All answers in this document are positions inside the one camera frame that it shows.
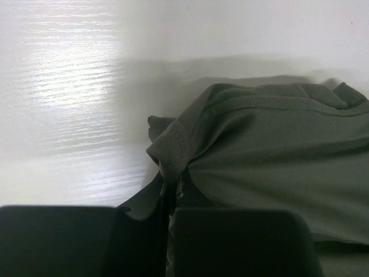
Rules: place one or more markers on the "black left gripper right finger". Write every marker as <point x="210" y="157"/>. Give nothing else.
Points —
<point x="211" y="241"/>

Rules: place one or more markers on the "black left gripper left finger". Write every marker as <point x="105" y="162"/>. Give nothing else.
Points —
<point x="127" y="240"/>

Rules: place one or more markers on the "dark olive green shorts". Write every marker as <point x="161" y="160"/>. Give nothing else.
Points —
<point x="301" y="147"/>

